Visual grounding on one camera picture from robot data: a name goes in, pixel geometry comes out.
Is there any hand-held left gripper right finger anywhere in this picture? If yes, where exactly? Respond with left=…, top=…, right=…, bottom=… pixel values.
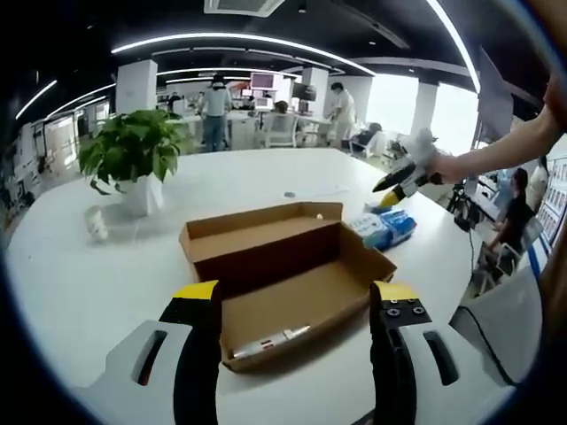
left=369, top=281, right=517, bottom=425

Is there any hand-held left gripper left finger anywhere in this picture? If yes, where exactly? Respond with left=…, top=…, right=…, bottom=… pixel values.
left=86, top=279, right=222, bottom=425

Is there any blue soft tissue pack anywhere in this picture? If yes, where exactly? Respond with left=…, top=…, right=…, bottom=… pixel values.
left=376, top=207, right=420, bottom=251

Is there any white blue wet wipes pack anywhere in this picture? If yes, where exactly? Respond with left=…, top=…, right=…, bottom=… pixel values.
left=349, top=211, right=393, bottom=251

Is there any brown cardboard shoe box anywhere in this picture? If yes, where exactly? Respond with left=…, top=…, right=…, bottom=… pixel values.
left=178, top=201, right=399, bottom=374

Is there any person's right hand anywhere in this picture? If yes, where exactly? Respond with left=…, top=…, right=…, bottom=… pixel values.
left=427, top=152, right=466, bottom=185

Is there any black tripod stand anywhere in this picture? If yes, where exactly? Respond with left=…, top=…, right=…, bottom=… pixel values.
left=446, top=183, right=473, bottom=231

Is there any large dark display screen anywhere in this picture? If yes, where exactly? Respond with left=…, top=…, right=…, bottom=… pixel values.
left=477, top=46, right=515, bottom=143

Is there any wide ceiling light strip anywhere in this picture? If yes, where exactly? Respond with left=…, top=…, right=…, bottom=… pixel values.
left=427, top=0, right=483, bottom=94

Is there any grey mesh office chair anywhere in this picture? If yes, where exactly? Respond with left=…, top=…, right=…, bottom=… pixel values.
left=449, top=265, right=544, bottom=386

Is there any white office chair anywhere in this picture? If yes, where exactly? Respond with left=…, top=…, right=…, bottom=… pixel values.
left=265, top=113, right=299, bottom=150

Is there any dark monitor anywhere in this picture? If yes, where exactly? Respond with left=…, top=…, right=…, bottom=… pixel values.
left=291, top=82, right=318, bottom=101

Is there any monitor with pink screen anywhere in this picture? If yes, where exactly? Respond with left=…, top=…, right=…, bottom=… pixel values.
left=250, top=73, right=280, bottom=92

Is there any white patterned paper cup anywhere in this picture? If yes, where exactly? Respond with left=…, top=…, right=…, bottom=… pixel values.
left=83, top=205, right=110, bottom=243

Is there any curved ceiling light strip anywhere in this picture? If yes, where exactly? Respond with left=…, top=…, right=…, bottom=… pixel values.
left=110, top=33, right=365, bottom=75

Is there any green potted plant white pot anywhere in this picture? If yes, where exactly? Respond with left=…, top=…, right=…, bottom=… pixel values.
left=78, top=108, right=191, bottom=218

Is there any ceiling air vent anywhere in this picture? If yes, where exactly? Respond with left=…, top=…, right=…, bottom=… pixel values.
left=203, top=0, right=284, bottom=18

